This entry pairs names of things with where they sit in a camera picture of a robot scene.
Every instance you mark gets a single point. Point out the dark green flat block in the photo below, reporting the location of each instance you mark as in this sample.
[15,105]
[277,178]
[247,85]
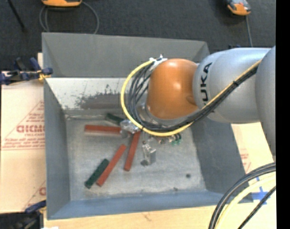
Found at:
[114,118]
[96,173]

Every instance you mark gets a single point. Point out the shiny silver crumpled object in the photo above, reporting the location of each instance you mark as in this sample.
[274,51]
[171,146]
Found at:
[129,126]

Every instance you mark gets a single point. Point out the grey metal bin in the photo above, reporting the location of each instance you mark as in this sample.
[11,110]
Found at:
[159,175]

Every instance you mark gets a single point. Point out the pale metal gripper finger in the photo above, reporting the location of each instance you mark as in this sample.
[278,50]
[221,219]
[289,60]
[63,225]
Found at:
[152,157]
[145,151]

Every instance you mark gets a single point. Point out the red-brown flat block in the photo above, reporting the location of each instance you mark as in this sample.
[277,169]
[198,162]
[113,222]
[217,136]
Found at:
[132,151]
[101,129]
[111,166]

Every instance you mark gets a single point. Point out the brown cardboard board, red print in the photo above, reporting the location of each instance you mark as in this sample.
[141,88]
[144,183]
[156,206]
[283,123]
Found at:
[20,166]

